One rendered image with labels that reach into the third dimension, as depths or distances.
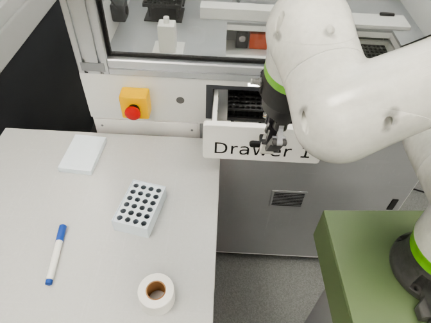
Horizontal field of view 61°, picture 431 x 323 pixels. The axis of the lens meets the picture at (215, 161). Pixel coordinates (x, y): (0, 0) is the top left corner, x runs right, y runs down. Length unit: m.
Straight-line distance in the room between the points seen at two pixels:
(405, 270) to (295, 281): 0.97
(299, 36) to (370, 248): 0.47
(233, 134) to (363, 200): 0.65
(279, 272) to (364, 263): 0.95
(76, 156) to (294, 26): 0.72
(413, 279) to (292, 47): 0.48
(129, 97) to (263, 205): 0.63
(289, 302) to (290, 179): 0.60
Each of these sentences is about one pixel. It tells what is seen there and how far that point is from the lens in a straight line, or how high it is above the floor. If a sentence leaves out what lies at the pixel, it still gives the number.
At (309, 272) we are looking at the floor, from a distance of 1.72.
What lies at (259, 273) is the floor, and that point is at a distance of 1.67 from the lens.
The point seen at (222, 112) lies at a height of 0.84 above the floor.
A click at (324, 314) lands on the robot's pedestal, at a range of 1.10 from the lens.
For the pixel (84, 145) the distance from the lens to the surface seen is 1.05.
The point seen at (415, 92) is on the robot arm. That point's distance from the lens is 0.41.
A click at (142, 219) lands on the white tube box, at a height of 0.80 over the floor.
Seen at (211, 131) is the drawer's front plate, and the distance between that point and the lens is 0.85.
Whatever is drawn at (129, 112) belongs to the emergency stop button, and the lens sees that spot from 0.96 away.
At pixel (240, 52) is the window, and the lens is 0.93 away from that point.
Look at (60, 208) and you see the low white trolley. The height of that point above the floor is 0.76.
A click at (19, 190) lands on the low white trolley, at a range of 1.02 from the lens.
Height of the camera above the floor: 1.49
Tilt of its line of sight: 47 degrees down
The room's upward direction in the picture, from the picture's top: 3 degrees clockwise
